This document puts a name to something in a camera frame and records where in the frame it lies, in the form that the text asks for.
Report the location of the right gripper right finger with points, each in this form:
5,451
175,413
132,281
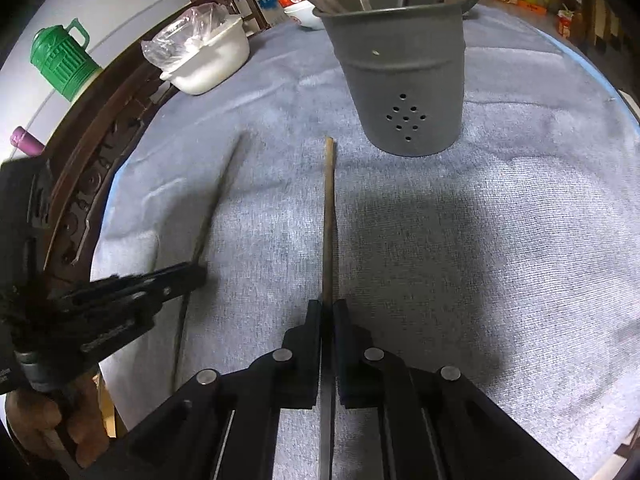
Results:
433,425

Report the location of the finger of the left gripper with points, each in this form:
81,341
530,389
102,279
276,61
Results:
164,284

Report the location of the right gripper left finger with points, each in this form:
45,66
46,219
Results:
222,426

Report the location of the left hand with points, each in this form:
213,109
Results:
31,415

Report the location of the grey table cloth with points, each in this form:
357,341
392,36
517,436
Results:
513,255

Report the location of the dark carved wooden chair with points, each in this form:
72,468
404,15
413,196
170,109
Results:
80,162

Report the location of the green plastic thermos jug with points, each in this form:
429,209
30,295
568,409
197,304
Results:
60,56

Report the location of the white ceramic pot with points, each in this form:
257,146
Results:
214,63

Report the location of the clear plastic bag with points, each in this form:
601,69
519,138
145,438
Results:
183,38

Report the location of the grey metal utensil holder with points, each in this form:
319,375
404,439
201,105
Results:
405,71

